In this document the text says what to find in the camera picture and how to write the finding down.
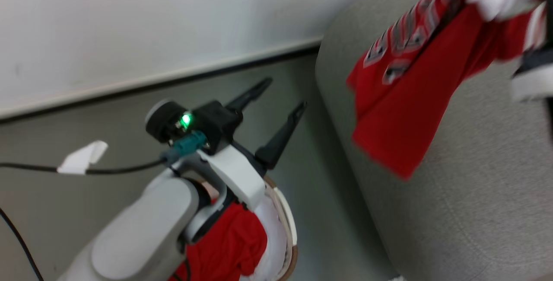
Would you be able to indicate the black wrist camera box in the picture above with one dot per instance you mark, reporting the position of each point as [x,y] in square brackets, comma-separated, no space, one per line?
[207,123]

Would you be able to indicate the plain red garment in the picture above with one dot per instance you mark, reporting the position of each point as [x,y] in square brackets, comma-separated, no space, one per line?
[224,246]

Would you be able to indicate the white wall skirting strip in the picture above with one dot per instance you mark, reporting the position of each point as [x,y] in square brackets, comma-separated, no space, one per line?
[151,78]

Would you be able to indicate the round laundry basket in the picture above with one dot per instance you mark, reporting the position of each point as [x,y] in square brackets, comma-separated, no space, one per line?
[290,225]

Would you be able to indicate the red jersey with grey lettering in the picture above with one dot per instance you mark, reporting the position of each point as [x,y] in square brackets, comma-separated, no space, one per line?
[402,112]

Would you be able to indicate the grey fabric sofa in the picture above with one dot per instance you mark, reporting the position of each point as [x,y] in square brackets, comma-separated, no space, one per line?
[466,194]

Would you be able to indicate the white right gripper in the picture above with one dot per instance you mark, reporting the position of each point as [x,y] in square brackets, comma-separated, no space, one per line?
[533,80]

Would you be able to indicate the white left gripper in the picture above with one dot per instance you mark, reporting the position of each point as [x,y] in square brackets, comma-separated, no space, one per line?
[239,173]

